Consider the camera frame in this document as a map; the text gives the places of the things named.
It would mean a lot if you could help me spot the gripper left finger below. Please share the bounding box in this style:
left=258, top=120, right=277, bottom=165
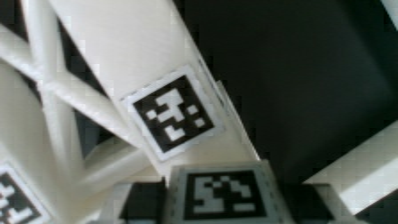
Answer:
left=87, top=183, right=134, bottom=224

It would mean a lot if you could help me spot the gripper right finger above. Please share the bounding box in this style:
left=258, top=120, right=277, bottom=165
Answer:
left=313, top=184, right=359, bottom=224

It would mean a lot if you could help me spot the white marker cube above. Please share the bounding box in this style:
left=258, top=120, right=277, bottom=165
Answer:
left=164, top=161, right=295, bottom=224

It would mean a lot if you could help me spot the white chair back frame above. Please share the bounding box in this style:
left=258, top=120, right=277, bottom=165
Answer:
left=0, top=0, right=258, bottom=224

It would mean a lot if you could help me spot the white right side wall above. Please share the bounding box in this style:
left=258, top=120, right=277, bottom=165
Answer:
left=308, top=0, right=398, bottom=213

